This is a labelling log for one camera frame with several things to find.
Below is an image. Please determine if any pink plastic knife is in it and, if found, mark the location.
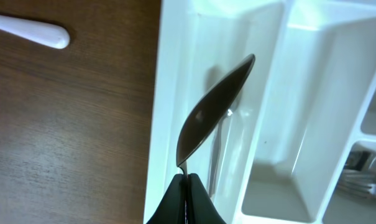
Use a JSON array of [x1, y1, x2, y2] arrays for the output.
[[0, 15, 70, 49]]

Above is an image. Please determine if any white plastic cutlery tray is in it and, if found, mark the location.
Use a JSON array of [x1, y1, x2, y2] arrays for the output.
[[144, 1, 376, 223]]

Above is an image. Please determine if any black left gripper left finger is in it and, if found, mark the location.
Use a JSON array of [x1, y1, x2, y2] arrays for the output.
[[147, 174, 186, 224]]

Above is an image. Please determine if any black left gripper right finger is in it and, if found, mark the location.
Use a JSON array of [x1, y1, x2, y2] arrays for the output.
[[186, 173, 226, 224]]

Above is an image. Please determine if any silver fork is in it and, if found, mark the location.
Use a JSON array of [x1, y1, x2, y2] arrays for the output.
[[336, 169, 376, 203], [344, 151, 376, 172]]

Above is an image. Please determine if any small silver teaspoon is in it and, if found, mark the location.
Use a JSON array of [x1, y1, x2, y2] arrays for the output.
[[176, 54, 255, 175], [208, 106, 235, 197]]

